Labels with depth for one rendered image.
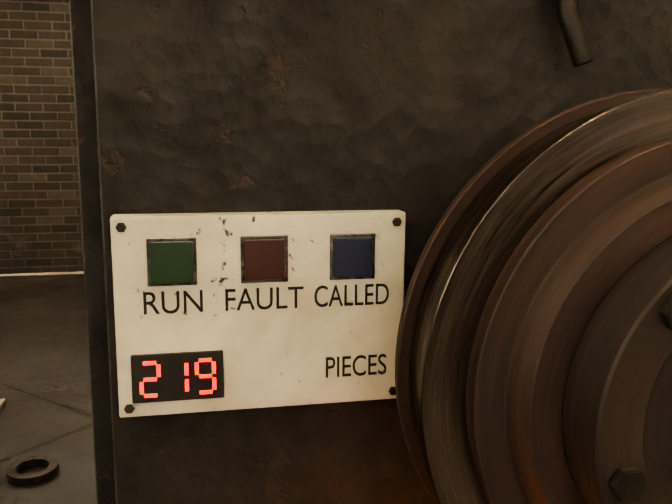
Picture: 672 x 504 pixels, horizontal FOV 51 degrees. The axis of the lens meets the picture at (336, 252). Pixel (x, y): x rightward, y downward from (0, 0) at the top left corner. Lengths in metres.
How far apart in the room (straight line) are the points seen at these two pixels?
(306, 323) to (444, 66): 0.27
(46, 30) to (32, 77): 0.41
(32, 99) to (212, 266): 6.12
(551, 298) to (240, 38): 0.34
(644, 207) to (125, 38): 0.43
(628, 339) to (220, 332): 0.34
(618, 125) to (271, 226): 0.29
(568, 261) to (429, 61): 0.24
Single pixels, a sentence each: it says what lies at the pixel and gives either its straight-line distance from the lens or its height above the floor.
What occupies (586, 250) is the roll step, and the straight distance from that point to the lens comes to 0.54.
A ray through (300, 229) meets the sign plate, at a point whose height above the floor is 1.23.
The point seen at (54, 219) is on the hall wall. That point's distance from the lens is 6.74.
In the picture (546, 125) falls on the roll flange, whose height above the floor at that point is 1.32.
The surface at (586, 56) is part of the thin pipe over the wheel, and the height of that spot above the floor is 1.38.
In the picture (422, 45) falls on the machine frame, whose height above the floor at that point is 1.39.
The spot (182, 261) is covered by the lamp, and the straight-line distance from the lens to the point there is 0.63.
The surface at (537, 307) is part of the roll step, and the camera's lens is 0.54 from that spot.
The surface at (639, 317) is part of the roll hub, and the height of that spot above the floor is 1.19.
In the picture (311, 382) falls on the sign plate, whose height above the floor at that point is 1.08.
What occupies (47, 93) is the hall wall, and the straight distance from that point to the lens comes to 6.70.
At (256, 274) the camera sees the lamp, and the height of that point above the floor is 1.19.
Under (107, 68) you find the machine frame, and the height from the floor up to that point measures 1.36.
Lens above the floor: 1.32
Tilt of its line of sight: 10 degrees down
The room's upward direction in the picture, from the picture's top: straight up
